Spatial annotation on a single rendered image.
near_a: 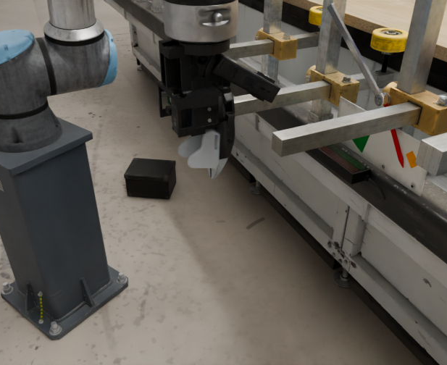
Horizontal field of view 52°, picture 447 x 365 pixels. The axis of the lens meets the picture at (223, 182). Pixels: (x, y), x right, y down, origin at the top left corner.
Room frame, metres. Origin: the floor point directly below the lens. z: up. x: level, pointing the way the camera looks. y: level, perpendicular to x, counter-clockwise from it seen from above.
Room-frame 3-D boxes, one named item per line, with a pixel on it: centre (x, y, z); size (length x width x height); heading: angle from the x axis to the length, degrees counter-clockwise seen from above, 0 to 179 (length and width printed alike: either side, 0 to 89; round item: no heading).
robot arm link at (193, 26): (0.58, 0.03, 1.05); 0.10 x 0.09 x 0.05; 27
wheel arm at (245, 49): (1.19, -0.09, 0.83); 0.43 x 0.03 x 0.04; 115
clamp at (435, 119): (0.78, -0.36, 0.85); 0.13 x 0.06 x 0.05; 25
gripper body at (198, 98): (0.58, 0.03, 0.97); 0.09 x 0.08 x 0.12; 117
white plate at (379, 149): (0.82, -0.31, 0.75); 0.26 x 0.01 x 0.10; 25
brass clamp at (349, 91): (1.00, -0.25, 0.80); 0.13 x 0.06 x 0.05; 25
